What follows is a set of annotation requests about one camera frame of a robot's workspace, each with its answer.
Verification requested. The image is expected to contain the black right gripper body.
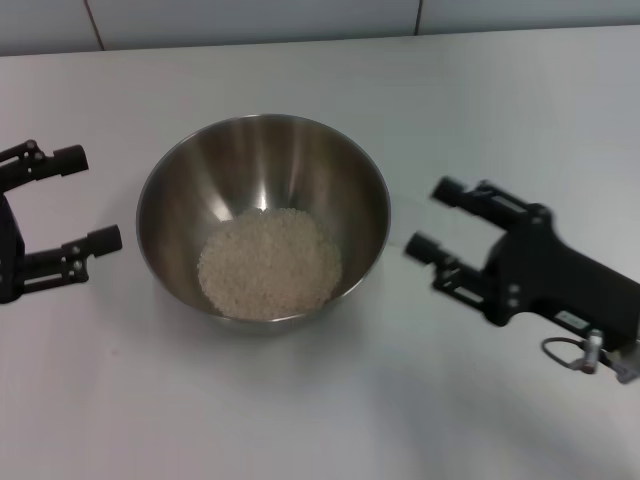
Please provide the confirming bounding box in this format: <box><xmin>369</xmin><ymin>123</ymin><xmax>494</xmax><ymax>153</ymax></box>
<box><xmin>481</xmin><ymin>203</ymin><xmax>640</xmax><ymax>354</ymax></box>

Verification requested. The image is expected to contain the stainless steel mixing bowl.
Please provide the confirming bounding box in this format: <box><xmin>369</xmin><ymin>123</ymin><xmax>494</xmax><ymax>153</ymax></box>
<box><xmin>135</xmin><ymin>113</ymin><xmax>393</xmax><ymax>337</ymax></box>

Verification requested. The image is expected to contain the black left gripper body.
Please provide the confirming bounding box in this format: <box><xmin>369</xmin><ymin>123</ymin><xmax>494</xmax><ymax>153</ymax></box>
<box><xmin>0</xmin><ymin>191</ymin><xmax>26</xmax><ymax>306</ymax></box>

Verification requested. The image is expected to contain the right gripper connector cable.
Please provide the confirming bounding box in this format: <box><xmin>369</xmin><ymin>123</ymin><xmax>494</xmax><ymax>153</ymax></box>
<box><xmin>542</xmin><ymin>329</ymin><xmax>640</xmax><ymax>385</ymax></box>

